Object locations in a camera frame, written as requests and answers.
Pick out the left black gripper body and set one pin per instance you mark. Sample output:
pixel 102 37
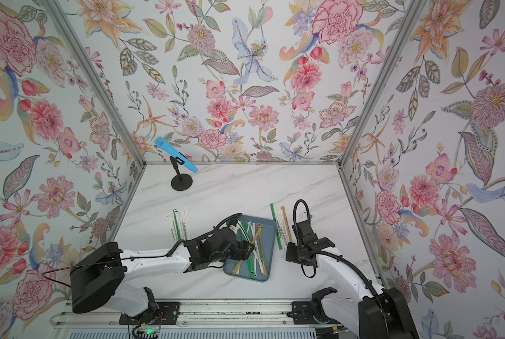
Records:
pixel 234 251

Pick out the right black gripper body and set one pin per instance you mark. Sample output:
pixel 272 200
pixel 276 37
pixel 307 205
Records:
pixel 295 251

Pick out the blue-grey storage tray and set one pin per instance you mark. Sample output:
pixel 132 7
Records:
pixel 240 268

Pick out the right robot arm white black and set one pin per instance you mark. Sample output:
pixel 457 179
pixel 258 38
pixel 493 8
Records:
pixel 366 308

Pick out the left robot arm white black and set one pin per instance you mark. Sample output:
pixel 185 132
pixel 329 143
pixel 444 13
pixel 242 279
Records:
pixel 104 278

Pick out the brown paper straw left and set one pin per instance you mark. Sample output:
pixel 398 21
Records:
pixel 251 237

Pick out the brown straw right group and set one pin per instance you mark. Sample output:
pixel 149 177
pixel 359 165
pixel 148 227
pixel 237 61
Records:
pixel 286 224

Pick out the black round microphone stand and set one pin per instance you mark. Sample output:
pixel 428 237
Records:
pixel 180 182

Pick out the blue microphone on stand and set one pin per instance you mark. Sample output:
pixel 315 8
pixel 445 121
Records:
pixel 163 145

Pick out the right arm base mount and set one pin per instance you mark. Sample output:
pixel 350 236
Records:
pixel 309 313

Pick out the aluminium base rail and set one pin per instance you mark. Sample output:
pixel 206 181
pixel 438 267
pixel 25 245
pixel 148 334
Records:
pixel 192 313

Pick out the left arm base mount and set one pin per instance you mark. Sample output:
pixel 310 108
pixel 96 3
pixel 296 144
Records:
pixel 148 313

